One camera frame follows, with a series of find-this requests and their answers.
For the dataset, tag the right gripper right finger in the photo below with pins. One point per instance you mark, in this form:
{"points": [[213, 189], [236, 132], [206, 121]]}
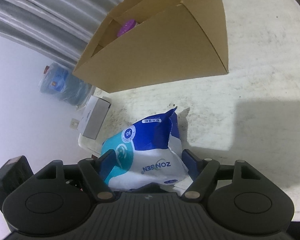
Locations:
{"points": [[203, 173]]}

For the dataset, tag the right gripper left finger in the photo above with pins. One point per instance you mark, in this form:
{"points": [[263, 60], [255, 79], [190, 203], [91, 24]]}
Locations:
{"points": [[94, 173]]}

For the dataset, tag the blue white wet wipes pack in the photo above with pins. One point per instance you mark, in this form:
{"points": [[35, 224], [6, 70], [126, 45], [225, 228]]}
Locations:
{"points": [[148, 151]]}

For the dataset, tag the white box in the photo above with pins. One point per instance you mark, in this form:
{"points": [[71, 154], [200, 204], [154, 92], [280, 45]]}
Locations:
{"points": [[93, 117]]}

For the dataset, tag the purple air freshener jar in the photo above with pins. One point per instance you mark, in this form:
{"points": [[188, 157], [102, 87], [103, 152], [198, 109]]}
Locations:
{"points": [[129, 25]]}

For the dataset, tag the blue water jug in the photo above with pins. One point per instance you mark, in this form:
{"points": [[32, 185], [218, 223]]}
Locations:
{"points": [[59, 82]]}

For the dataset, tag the brown cardboard box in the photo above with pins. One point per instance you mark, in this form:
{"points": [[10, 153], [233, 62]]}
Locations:
{"points": [[174, 40]]}

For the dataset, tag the grey curtain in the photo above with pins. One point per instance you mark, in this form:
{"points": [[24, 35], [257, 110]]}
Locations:
{"points": [[58, 29]]}

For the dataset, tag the white wall socket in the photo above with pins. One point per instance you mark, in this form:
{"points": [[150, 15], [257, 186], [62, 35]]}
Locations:
{"points": [[74, 123]]}

